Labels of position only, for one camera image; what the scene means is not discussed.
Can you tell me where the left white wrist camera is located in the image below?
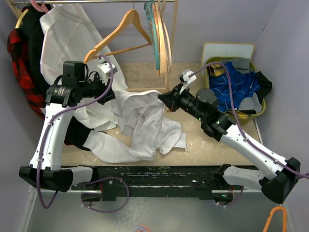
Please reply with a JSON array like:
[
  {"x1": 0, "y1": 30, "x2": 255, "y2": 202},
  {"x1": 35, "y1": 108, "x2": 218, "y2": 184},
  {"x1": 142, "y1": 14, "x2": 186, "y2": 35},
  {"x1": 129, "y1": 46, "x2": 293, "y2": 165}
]
[{"x1": 97, "y1": 58, "x2": 118, "y2": 84}]

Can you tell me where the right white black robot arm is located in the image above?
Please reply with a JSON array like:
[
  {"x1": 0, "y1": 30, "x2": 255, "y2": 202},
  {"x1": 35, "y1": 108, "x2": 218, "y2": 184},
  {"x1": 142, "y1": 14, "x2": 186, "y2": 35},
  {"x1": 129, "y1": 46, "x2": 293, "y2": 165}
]
[{"x1": 158, "y1": 84, "x2": 300, "y2": 204}]

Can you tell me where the wooden clothes rack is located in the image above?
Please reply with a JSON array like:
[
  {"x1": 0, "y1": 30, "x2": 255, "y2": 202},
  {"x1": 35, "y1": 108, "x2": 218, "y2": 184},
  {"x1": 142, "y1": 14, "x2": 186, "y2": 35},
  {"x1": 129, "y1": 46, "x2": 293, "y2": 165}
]
[{"x1": 7, "y1": 0, "x2": 178, "y2": 93}]

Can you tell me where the yellow black cloth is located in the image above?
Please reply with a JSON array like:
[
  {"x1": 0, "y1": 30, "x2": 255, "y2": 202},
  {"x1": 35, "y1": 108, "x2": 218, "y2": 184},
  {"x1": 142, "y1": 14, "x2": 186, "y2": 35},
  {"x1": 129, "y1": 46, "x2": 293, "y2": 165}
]
[{"x1": 207, "y1": 64, "x2": 225, "y2": 77}]

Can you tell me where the white shirt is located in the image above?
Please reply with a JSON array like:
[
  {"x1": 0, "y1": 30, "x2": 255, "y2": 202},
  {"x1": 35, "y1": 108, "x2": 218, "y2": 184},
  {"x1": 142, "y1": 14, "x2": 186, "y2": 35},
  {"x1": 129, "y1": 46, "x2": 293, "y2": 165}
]
[
  {"x1": 40, "y1": 4, "x2": 117, "y2": 131},
  {"x1": 84, "y1": 88, "x2": 186, "y2": 163}
]

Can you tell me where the grey cloth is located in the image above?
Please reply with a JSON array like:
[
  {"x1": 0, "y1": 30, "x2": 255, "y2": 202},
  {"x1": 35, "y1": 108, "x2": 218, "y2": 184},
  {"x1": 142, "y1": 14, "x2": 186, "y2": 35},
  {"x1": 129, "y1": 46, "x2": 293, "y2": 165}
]
[{"x1": 231, "y1": 58, "x2": 251, "y2": 70}]

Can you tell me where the red black plaid shirt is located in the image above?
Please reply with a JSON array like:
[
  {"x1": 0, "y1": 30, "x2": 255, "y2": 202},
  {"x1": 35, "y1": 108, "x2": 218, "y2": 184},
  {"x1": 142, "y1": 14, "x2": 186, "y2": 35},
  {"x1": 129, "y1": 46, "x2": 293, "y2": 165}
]
[{"x1": 7, "y1": 29, "x2": 45, "y2": 119}]

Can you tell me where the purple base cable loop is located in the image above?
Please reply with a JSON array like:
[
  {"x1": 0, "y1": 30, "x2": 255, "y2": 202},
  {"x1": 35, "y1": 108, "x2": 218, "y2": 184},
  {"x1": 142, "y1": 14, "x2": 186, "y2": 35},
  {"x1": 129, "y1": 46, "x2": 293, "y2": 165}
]
[{"x1": 81, "y1": 175, "x2": 130, "y2": 213}]

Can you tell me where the wooden hanger middle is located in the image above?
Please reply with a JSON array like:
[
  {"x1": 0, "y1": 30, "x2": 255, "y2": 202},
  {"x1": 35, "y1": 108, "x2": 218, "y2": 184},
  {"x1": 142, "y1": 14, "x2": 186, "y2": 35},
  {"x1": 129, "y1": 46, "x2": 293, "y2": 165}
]
[{"x1": 154, "y1": 3, "x2": 168, "y2": 75}]

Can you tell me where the blue shirt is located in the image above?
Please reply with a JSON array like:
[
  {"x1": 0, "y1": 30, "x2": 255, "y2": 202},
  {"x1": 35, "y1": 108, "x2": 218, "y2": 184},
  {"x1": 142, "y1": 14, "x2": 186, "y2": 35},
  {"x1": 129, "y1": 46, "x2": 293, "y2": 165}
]
[{"x1": 209, "y1": 61, "x2": 262, "y2": 114}]

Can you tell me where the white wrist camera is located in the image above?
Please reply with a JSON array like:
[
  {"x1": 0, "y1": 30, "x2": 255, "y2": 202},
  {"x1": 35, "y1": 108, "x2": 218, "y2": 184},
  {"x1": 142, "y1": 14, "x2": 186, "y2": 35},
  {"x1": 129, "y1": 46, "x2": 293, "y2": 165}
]
[
  {"x1": 97, "y1": 58, "x2": 118, "y2": 84},
  {"x1": 179, "y1": 69, "x2": 197, "y2": 94}
]

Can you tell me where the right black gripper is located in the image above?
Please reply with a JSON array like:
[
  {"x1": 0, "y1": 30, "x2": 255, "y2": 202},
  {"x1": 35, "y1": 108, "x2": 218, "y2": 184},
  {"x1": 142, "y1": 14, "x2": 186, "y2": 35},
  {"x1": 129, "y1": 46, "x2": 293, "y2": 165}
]
[{"x1": 159, "y1": 82, "x2": 206, "y2": 122}]

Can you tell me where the pink hanger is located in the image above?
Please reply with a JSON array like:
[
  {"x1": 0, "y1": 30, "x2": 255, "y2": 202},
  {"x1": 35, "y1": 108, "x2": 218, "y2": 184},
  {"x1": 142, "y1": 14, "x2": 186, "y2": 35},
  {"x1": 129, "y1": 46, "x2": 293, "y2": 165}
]
[{"x1": 29, "y1": 0, "x2": 52, "y2": 13}]

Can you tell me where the wooden hanger rightmost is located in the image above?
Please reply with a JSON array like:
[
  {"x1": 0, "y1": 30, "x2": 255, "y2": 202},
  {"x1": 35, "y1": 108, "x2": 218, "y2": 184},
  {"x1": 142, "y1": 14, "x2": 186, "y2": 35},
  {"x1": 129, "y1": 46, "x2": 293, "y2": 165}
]
[{"x1": 158, "y1": 0, "x2": 172, "y2": 73}]

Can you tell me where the hanging black shirt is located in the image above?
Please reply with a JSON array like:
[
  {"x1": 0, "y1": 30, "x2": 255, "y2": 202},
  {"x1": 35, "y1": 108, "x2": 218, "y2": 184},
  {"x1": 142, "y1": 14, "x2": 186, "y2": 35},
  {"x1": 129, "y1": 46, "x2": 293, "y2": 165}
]
[{"x1": 21, "y1": 6, "x2": 91, "y2": 151}]

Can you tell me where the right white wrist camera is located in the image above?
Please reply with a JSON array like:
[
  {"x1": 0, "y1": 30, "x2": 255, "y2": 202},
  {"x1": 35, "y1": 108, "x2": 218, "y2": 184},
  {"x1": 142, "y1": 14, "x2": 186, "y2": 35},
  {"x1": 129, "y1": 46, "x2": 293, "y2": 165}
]
[{"x1": 179, "y1": 69, "x2": 197, "y2": 94}]

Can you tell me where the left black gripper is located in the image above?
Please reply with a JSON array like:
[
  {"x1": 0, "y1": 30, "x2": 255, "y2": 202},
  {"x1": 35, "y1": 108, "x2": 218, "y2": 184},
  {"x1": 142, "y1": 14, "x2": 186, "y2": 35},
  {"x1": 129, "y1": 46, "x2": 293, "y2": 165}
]
[{"x1": 78, "y1": 72, "x2": 117, "y2": 105}]

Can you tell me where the hanging white shirt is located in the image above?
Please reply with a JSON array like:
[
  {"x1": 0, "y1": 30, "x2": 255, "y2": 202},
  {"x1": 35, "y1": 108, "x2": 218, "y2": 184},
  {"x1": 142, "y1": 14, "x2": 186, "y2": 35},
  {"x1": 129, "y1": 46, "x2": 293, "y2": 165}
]
[{"x1": 40, "y1": 4, "x2": 117, "y2": 131}]

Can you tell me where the wooden hanger leftmost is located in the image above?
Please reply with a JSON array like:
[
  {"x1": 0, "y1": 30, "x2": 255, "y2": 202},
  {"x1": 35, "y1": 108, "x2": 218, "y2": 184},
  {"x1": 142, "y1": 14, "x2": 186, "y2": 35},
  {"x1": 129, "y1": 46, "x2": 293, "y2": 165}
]
[{"x1": 83, "y1": 9, "x2": 152, "y2": 63}]

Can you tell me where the wooden hanger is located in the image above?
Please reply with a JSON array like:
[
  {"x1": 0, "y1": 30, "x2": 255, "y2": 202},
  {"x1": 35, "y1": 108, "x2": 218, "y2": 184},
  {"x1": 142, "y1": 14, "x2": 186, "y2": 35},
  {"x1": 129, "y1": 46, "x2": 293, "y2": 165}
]
[
  {"x1": 83, "y1": 9, "x2": 152, "y2": 63},
  {"x1": 154, "y1": 3, "x2": 168, "y2": 75},
  {"x1": 158, "y1": 0, "x2": 172, "y2": 73}
]

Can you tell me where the black cloth in basket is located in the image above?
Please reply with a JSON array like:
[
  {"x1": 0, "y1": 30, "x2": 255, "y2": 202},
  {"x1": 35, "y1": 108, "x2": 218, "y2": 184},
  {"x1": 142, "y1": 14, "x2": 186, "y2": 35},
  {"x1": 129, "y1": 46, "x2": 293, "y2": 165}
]
[{"x1": 250, "y1": 71, "x2": 272, "y2": 103}]

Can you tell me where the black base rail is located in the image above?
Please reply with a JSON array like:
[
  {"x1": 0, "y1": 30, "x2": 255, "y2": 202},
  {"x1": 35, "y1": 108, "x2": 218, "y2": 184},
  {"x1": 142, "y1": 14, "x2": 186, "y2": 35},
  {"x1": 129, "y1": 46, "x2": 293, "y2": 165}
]
[{"x1": 72, "y1": 166, "x2": 242, "y2": 201}]

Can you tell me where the yellow hanger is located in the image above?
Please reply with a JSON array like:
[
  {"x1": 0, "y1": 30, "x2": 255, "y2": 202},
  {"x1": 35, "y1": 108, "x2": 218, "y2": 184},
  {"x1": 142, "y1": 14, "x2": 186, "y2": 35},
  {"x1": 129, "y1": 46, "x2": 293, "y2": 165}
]
[{"x1": 15, "y1": 9, "x2": 28, "y2": 29}]

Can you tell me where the teal hanger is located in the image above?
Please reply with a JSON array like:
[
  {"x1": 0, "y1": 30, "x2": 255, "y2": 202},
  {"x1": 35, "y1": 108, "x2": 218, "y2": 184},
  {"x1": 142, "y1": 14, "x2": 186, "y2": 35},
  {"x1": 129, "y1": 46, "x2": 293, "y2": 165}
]
[{"x1": 144, "y1": 0, "x2": 160, "y2": 70}]

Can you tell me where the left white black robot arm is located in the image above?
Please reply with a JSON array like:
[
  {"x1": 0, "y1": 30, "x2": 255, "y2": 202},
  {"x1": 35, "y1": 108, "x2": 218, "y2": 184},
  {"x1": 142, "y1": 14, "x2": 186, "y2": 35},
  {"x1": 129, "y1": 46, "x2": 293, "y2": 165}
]
[{"x1": 19, "y1": 61, "x2": 117, "y2": 192}]

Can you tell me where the olive green laundry basket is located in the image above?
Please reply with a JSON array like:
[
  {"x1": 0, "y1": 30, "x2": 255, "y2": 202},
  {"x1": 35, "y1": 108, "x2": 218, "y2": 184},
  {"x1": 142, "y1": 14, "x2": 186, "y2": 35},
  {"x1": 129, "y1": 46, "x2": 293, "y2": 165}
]
[{"x1": 202, "y1": 57, "x2": 266, "y2": 125}]

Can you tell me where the orange hanger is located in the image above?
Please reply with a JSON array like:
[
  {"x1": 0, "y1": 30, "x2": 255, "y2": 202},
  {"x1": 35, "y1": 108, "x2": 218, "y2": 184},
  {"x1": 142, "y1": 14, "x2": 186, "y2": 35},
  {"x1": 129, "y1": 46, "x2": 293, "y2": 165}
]
[{"x1": 262, "y1": 206, "x2": 288, "y2": 232}]

